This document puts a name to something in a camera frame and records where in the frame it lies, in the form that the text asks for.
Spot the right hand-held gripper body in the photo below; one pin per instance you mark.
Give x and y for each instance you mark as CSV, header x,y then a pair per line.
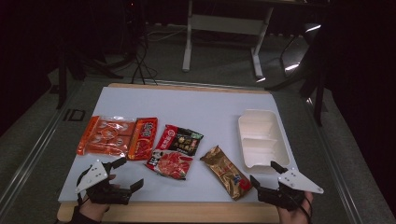
x,y
295,183

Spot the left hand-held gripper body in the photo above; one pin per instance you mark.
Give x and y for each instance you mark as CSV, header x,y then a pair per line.
x,y
93,177

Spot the clear orange snack packet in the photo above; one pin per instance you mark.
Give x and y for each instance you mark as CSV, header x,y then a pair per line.
x,y
106,137

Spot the gold foil packet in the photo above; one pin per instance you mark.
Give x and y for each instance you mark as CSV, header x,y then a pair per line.
x,y
225,172

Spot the white divided food container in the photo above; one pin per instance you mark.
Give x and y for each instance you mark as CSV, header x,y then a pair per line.
x,y
263,140

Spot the red orange sauce packet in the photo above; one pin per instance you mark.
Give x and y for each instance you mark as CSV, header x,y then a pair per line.
x,y
144,138

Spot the red and white packet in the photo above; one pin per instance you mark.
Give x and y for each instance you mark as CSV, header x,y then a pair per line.
x,y
171,163

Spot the red and black packet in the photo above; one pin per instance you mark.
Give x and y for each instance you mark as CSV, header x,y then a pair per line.
x,y
180,140

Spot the person's right hand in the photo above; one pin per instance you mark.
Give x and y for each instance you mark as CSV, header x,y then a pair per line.
x,y
294,217

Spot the person's left hand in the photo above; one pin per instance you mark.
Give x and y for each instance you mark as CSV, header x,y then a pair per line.
x,y
93,211

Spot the black stand legs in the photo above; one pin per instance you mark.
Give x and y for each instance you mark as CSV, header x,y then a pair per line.
x,y
77,67

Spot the metal floor rail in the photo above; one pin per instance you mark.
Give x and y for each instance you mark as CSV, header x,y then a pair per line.
x,y
28,161
336,161

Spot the white desk frame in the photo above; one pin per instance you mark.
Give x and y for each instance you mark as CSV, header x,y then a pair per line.
x,y
227,25

